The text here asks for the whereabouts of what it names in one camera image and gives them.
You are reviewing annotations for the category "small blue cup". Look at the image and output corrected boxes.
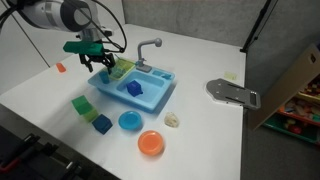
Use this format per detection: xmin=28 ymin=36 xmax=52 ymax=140
xmin=99 ymin=70 xmax=111 ymax=85

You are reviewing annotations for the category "toy storage shelf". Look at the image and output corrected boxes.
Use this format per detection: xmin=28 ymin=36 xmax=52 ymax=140
xmin=249 ymin=43 xmax=320 ymax=144

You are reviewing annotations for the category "light blue toy sink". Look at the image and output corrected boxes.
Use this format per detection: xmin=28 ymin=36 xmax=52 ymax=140
xmin=87 ymin=64 xmax=176 ymax=114

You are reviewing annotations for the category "grey toy faucet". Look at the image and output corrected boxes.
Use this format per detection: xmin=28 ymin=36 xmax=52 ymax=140
xmin=135 ymin=37 xmax=163 ymax=73

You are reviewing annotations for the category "light green cube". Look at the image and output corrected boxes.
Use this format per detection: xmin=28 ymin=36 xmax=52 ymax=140
xmin=83 ymin=108 xmax=100 ymax=123

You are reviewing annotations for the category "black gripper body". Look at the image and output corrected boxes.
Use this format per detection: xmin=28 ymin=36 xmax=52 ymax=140
xmin=78 ymin=50 xmax=116 ymax=66

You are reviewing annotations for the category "yellow-green dish rack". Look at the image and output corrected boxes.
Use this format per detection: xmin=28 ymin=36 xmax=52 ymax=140
xmin=108 ymin=57 xmax=137 ymax=82

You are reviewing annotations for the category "grey metal mounting plate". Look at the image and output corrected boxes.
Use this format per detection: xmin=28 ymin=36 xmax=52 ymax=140
xmin=205 ymin=78 xmax=261 ymax=111

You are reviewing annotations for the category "small orange cup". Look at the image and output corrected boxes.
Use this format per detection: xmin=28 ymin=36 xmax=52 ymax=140
xmin=55 ymin=62 xmax=67 ymax=74

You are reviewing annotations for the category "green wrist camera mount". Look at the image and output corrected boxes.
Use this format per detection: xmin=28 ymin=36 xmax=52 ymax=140
xmin=63 ymin=40 xmax=105 ymax=56

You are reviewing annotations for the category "dark blue toy mug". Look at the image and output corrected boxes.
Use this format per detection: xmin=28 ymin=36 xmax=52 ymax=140
xmin=125 ymin=79 xmax=144 ymax=98

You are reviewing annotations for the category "blue saucer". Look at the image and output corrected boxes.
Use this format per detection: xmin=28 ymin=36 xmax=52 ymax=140
xmin=118 ymin=110 xmax=144 ymax=132

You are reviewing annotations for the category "dark blue cube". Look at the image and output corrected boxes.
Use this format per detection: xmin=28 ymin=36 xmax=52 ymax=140
xmin=91 ymin=113 xmax=113 ymax=135

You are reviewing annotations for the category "yellow sticky note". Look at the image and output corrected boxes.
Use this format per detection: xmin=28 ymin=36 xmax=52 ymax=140
xmin=223 ymin=71 xmax=238 ymax=81

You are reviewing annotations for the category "orange plate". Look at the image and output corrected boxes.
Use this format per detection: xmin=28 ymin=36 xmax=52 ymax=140
xmin=137 ymin=129 xmax=165 ymax=157

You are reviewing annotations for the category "black vertical pole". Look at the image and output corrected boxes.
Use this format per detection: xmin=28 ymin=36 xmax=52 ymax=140
xmin=239 ymin=0 xmax=273 ymax=54

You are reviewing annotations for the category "beige crumpled object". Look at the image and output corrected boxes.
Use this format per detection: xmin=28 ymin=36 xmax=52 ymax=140
xmin=163 ymin=111 xmax=180 ymax=129

